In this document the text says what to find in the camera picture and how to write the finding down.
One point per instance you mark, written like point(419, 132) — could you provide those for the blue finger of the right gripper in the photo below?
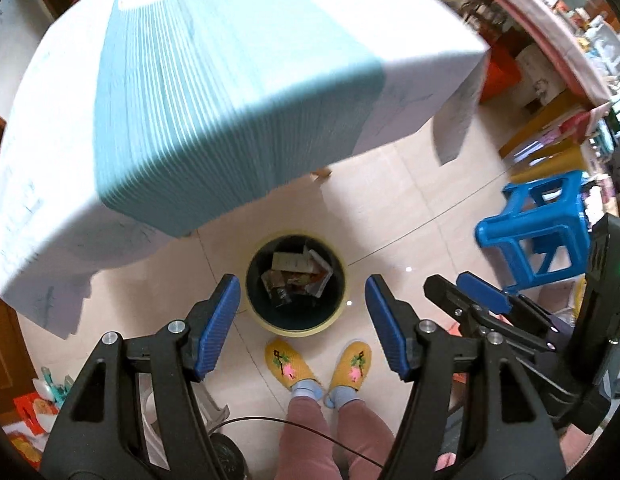
point(483, 293)
point(466, 313)

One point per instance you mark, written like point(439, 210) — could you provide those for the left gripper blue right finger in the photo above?
point(394, 321)

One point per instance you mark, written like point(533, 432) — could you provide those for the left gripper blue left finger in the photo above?
point(209, 322)

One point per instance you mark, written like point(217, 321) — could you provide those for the white blue medicine box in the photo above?
point(323, 267)

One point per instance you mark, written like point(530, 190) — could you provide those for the brown pulp cup carrier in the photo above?
point(273, 279)

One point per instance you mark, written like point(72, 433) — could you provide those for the large red snack bag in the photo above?
point(303, 283)

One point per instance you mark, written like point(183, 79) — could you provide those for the cream toothpaste box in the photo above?
point(293, 263)

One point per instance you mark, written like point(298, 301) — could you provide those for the yellow round trash bin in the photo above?
point(282, 312)

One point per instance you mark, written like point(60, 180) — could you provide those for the right yellow slipper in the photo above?
point(349, 375)

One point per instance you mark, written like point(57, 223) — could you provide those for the yellow slipper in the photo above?
point(291, 370)
point(349, 375)

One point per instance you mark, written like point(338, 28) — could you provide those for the left yellow slipper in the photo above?
point(291, 370)

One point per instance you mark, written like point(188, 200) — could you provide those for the blue plastic stool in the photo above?
point(542, 232)

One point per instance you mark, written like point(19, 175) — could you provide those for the teal toy figure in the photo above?
point(51, 391)

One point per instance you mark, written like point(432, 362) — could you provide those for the red plastic bucket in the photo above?
point(503, 73)

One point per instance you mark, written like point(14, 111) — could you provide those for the light blue patterned tablecloth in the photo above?
point(138, 121)

